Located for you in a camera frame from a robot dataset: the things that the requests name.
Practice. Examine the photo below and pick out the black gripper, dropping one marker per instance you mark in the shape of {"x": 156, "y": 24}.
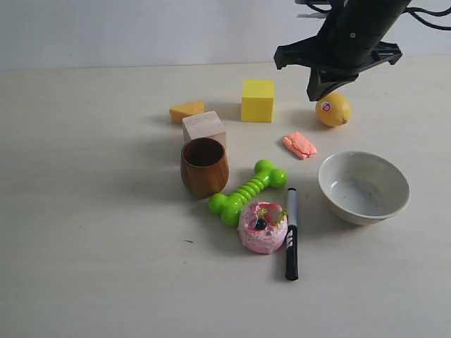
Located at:
{"x": 334, "y": 63}

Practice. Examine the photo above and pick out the pink toy meat piece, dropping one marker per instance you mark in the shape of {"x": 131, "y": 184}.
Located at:
{"x": 299, "y": 145}

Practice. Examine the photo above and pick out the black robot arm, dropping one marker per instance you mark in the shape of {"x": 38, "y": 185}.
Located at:
{"x": 364, "y": 21}

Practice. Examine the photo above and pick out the yellow lemon with sticker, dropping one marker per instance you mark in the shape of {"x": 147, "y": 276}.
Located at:
{"x": 334, "y": 110}

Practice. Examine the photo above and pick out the yellow cube block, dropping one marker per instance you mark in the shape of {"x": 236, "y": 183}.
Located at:
{"x": 258, "y": 100}

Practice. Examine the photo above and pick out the white ceramic bowl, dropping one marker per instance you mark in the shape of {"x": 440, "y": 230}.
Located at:
{"x": 362, "y": 188}

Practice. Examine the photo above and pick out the light wooden cube block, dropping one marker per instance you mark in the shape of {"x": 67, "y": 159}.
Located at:
{"x": 206, "y": 124}

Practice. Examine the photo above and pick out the brown wooden cup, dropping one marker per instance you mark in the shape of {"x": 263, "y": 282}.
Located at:
{"x": 204, "y": 167}

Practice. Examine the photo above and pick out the orange cheese wedge toy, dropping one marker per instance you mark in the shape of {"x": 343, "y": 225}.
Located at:
{"x": 178, "y": 112}

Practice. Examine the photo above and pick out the pink frosted donut toy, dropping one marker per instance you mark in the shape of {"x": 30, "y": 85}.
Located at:
{"x": 263, "y": 226}

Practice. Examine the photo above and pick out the green bone chew toy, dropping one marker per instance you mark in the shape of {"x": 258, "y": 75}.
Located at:
{"x": 229, "y": 207}

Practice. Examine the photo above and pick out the black white marker pen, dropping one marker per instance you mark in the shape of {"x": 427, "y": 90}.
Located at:
{"x": 291, "y": 264}

